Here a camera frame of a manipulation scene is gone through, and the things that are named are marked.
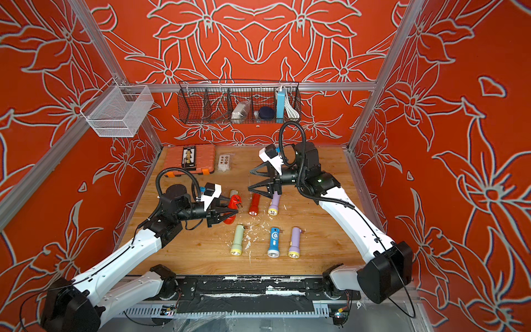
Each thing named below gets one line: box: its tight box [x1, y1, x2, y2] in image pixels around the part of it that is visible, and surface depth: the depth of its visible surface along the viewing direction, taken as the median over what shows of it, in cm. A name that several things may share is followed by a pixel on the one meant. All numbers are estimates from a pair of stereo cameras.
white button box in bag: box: [217, 154, 231, 173], surface depth 109 cm
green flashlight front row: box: [230, 224, 246, 256], surface depth 84 cm
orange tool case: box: [163, 144, 216, 178], surface depth 112 cm
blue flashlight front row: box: [267, 226, 281, 258], surface depth 83 cm
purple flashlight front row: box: [288, 226, 303, 259], surface depth 83 cm
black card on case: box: [181, 145, 197, 170], surface depth 108 cm
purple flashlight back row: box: [267, 190, 281, 216], surface depth 93 cm
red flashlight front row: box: [223, 194, 243, 225], surface depth 67 cm
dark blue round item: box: [258, 105, 276, 121], surface depth 97 cm
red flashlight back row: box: [248, 192, 261, 217], surface depth 93 cm
